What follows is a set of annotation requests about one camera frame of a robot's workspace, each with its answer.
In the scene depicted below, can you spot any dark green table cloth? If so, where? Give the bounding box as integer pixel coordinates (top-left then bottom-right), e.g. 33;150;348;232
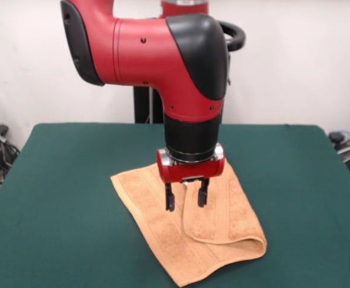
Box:
0;122;350;288

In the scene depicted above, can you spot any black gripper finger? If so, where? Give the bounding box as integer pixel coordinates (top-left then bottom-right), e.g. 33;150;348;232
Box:
197;178;211;208
164;182;176;212

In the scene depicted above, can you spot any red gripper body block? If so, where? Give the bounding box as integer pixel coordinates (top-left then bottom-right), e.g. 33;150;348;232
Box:
156;143;225;184

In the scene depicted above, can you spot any grey round stand base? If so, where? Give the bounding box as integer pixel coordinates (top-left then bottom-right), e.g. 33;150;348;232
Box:
327;128;350;187

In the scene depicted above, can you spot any tan terry towel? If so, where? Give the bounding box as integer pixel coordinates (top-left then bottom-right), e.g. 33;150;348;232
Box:
110;163;268;287

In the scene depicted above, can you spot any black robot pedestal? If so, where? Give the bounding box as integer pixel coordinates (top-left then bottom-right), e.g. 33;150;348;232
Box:
132;19;246;124

